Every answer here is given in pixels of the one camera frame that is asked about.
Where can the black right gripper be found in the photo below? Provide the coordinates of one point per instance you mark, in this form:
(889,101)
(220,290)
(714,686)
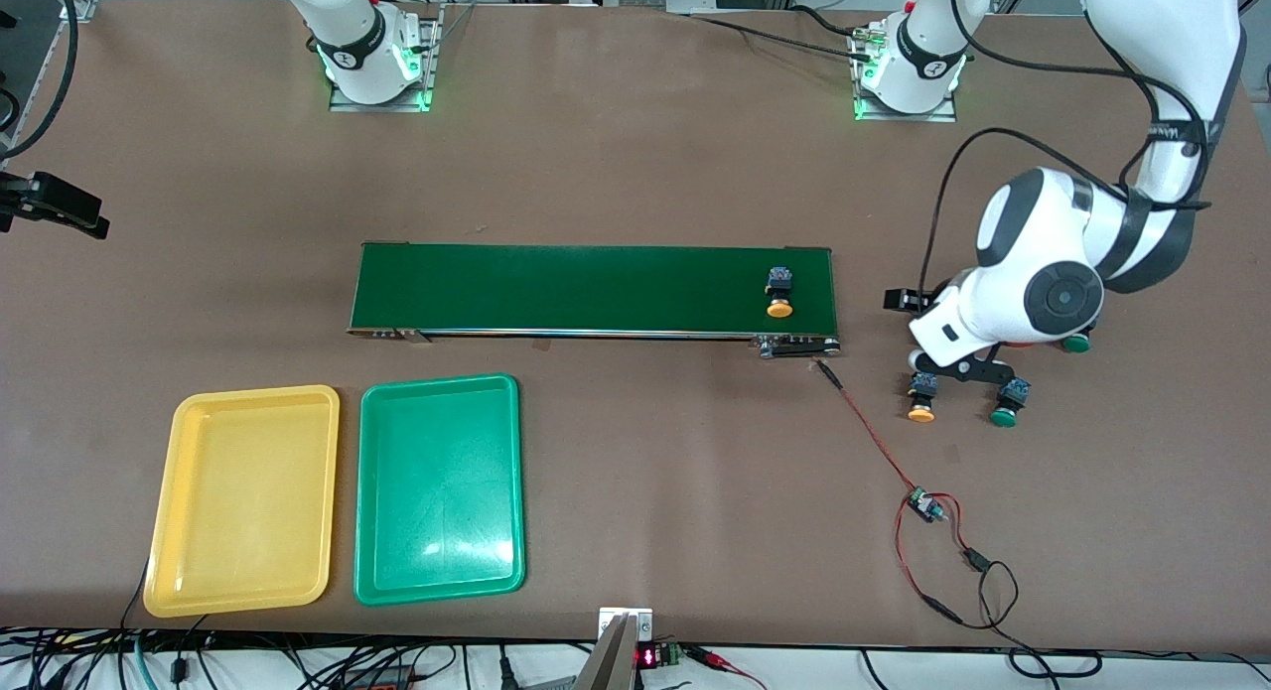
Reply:
(58,205)

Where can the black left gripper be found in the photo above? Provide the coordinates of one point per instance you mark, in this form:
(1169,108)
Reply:
(902,300)

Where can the yellow mushroom push button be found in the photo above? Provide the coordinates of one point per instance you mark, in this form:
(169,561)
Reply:
(921,410)
(780,308)

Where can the green mushroom push button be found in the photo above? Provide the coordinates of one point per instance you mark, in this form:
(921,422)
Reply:
(1005,417)
(1075,344)

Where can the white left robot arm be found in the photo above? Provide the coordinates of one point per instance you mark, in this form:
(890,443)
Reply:
(1033,243)

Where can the small blue controller board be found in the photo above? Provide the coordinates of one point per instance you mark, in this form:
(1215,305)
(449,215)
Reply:
(925,506)

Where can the green conveyor belt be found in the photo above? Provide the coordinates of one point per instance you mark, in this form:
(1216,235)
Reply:
(596,288)

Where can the yellow plastic tray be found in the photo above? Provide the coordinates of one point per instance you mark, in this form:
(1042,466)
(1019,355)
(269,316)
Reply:
(238,511)

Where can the red clip lead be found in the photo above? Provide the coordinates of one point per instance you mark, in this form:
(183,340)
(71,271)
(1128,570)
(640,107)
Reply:
(725,660)

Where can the red LED display module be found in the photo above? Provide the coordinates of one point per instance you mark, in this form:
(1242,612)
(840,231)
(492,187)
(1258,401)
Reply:
(650,656)

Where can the green plastic tray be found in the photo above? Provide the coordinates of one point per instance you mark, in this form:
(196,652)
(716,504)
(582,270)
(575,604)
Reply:
(437,491)

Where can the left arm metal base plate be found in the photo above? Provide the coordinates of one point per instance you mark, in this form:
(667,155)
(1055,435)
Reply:
(909,116)

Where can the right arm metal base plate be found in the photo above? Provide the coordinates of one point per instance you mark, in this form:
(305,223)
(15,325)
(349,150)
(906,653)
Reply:
(434,65)

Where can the metal camera mount pole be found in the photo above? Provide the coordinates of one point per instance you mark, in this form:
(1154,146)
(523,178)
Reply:
(621,650)

